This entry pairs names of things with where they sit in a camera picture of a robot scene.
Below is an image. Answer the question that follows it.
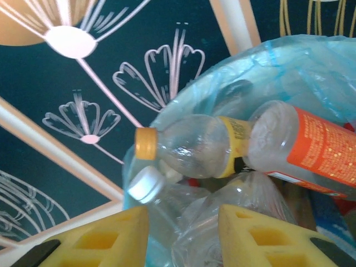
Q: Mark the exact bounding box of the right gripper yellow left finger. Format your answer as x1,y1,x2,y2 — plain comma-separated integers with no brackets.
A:
11,206,150,267

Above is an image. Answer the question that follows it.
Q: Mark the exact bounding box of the brown drink plastic bottle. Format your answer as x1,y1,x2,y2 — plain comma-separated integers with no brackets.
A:
280,180,318,231

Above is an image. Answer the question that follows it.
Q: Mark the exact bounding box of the blue label plastic bottle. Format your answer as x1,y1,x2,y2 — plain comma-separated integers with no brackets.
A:
311,194,356,251

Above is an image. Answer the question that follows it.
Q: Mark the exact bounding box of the white-capped clear plastic bottle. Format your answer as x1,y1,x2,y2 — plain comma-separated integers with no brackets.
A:
126,166,212,267

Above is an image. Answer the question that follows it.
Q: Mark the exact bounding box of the orange label plastic bottle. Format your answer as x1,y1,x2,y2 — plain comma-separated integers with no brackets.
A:
247,100,356,200

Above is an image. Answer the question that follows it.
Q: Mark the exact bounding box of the crumpled clear plastic bottle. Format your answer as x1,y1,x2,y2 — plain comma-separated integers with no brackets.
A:
171,172,298,267

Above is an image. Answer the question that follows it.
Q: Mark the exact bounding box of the yellow label juice bottle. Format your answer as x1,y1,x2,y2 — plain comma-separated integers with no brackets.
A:
135,113,255,179

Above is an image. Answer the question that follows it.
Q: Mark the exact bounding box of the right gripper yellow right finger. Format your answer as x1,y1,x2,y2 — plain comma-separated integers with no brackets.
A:
217,204,356,267

